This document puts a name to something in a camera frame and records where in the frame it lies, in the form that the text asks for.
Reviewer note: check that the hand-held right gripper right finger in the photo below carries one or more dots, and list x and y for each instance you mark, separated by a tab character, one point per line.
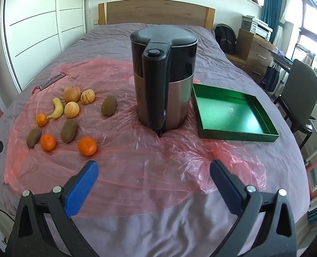
225	187

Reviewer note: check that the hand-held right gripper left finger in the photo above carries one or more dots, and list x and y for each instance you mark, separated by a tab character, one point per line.
82	192

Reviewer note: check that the brown kiwi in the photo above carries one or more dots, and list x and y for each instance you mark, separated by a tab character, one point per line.
109	106
69	131
34	138

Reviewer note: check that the orange tangerine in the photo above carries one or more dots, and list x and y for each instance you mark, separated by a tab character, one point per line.
87	146
41	120
48	142

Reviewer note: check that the yellow banana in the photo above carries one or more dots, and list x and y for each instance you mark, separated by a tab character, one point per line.
57	109

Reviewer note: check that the green tray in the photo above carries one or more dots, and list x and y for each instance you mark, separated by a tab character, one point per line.
228	112

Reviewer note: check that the yellow-orange grapefruit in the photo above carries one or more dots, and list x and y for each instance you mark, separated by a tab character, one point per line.
72	109

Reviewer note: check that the red-yellow apple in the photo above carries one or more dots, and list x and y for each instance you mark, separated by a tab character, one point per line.
71	94

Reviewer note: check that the striped yellow pepino melon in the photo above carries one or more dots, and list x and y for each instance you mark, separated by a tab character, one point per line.
88	96

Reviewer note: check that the pink plastic sheet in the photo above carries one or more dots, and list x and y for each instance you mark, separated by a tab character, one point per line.
137	160

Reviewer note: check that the bed with grey-purple cover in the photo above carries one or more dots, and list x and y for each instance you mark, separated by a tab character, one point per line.
174	227

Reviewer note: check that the grey flat tool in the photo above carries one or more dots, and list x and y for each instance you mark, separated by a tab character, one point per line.
52	80

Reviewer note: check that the navy tote bag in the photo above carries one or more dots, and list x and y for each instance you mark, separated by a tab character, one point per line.
270	77

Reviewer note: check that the black and copper electric kettle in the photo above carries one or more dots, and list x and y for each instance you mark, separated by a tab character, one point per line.
161	85

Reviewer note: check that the grey-green chair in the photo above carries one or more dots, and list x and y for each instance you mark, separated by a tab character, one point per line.
303	91

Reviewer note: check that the low wooden cabinet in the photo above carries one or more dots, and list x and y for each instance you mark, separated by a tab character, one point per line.
236	60

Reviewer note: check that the white wardrobe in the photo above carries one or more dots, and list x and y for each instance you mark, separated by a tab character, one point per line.
40	26

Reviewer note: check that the wooden dresser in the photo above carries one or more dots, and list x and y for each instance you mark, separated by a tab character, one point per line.
254	50

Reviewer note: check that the desk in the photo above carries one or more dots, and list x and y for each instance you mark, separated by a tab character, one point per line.
281	57

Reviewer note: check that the black backpack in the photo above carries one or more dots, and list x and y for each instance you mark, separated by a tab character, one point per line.
225	38

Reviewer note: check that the white printer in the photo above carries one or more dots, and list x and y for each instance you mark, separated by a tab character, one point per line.
261	29

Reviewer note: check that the grey box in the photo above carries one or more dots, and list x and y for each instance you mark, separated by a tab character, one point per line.
246	22

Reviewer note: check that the teal curtain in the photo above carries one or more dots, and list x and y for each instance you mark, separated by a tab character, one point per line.
270	10

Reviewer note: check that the wooden headboard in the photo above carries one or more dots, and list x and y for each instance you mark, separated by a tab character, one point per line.
158	12

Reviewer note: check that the window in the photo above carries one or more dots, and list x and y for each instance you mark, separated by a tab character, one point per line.
313	16

